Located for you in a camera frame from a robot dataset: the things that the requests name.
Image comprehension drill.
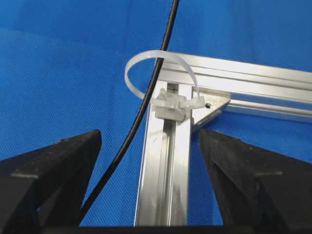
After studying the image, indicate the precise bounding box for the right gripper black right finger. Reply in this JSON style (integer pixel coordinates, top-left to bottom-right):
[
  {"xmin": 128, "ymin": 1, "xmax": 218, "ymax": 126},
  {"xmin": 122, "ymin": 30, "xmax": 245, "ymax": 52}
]
[{"xmin": 199, "ymin": 130, "xmax": 312, "ymax": 234}]

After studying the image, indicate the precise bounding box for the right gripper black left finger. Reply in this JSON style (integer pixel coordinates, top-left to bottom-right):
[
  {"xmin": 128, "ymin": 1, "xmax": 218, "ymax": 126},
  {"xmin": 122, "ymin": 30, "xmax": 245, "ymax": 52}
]
[{"xmin": 0, "ymin": 130, "xmax": 101, "ymax": 234}]

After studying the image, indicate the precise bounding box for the black wire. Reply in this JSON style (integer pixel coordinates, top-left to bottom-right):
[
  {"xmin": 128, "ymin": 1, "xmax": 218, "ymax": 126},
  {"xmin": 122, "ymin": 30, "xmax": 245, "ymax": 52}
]
[{"xmin": 78, "ymin": 0, "xmax": 180, "ymax": 224}]

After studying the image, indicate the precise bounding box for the translucent zip tie loop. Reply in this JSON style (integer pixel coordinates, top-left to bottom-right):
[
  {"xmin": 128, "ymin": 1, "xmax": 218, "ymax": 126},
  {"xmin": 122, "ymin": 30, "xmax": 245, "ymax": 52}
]
[{"xmin": 124, "ymin": 50, "xmax": 205, "ymax": 122}]

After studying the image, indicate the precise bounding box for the aluminium frame rail, far side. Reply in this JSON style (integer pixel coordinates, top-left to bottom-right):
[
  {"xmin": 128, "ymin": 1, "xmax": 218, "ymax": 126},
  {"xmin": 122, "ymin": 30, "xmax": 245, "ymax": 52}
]
[{"xmin": 152, "ymin": 54, "xmax": 312, "ymax": 124}]

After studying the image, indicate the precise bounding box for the silver corner bracket, right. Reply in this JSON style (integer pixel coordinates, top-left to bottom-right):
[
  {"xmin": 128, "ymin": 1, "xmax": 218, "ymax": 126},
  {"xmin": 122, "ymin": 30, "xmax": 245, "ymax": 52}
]
[{"xmin": 191, "ymin": 88, "xmax": 231, "ymax": 132}]

